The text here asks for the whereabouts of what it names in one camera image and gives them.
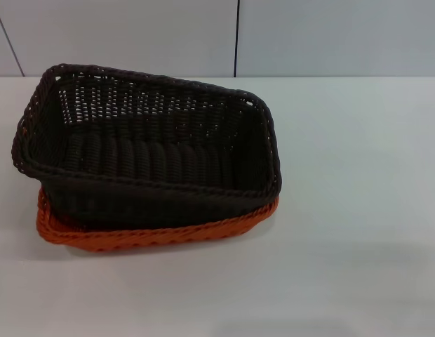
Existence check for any dark brown woven basket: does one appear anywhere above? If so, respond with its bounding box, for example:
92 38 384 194
9 62 283 231

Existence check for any orange woven basket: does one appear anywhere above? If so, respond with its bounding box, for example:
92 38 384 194
34 126 281 253

